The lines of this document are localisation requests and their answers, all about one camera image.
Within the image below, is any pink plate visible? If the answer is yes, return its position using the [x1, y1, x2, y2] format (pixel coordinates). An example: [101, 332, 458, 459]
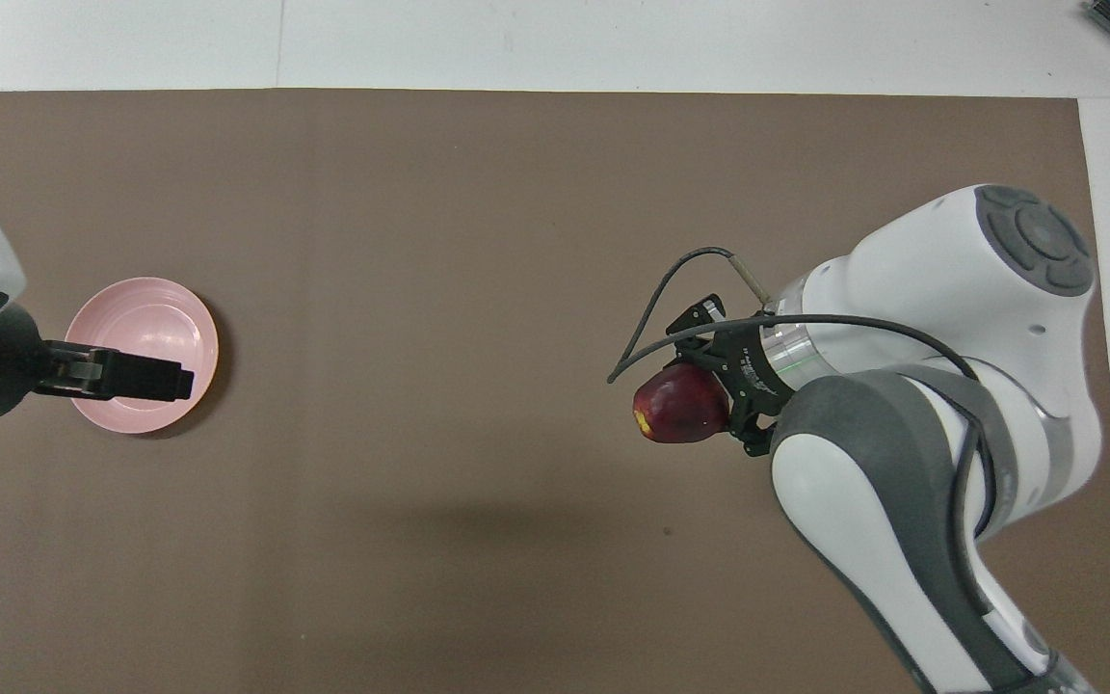
[64, 277, 221, 436]

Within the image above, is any dark red apple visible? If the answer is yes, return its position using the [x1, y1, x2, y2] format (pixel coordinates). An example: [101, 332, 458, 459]
[632, 361, 732, 447]

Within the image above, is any brown paper table mat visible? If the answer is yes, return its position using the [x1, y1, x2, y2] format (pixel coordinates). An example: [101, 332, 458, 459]
[0, 89, 1110, 694]

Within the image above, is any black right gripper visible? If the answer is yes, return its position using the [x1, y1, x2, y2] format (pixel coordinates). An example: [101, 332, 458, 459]
[665, 293, 800, 457]

